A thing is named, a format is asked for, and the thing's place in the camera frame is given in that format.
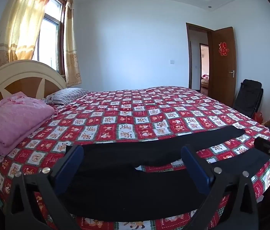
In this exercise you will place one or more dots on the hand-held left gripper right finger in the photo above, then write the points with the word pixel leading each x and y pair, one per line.
pixel 193 166

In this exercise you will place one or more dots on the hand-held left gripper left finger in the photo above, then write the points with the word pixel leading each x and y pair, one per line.
pixel 69 165

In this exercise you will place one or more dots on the black pants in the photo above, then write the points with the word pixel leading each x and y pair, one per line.
pixel 125 184

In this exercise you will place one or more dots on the red bag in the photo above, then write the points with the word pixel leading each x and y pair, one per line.
pixel 259 118

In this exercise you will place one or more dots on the black chair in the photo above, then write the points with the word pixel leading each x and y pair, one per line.
pixel 249 95

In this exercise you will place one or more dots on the red checked printed bedspread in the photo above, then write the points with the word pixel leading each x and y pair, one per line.
pixel 149 115

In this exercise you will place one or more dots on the striped pillow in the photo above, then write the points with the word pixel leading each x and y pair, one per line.
pixel 67 94

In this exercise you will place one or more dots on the pink folded blanket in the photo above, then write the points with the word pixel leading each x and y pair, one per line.
pixel 12 119

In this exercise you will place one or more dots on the brown wooden door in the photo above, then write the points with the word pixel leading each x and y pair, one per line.
pixel 221 81

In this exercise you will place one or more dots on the red paper door decoration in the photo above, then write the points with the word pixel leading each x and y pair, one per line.
pixel 223 49

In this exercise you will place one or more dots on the cream wooden bed headboard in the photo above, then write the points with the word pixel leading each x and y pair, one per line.
pixel 29 64

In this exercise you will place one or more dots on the narrow yellow curtain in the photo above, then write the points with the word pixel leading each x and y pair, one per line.
pixel 71 52

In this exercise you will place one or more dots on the window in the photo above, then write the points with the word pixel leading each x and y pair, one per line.
pixel 49 40

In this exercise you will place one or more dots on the wide yellow curtain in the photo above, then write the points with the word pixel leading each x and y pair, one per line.
pixel 20 24

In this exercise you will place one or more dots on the brown inner door frame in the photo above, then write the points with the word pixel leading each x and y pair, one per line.
pixel 200 64

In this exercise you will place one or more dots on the brown door frame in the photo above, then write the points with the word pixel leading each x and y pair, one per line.
pixel 189 52
pixel 200 64

